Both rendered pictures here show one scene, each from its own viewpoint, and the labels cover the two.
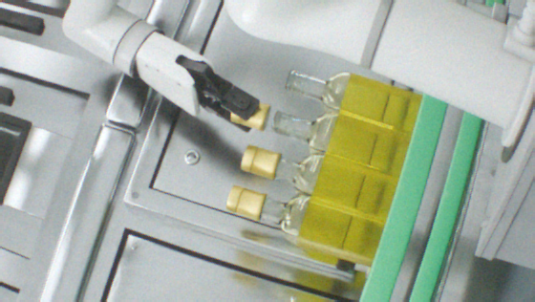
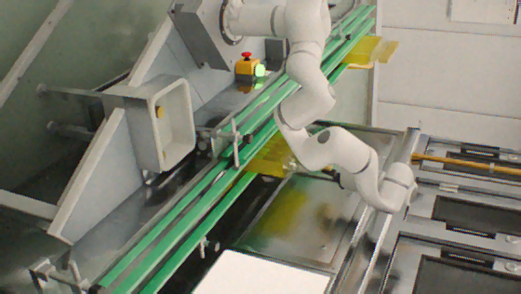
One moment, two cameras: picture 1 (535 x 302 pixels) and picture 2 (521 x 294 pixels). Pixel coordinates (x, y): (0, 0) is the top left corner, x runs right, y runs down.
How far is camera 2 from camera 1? 1.93 m
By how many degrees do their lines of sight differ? 80
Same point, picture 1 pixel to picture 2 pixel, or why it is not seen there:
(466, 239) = (251, 93)
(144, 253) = not seen: hidden behind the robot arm
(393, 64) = not seen: hidden behind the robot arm
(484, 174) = (240, 102)
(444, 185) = (255, 107)
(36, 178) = (421, 202)
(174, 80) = not seen: hidden behind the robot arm
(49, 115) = (422, 220)
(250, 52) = (326, 223)
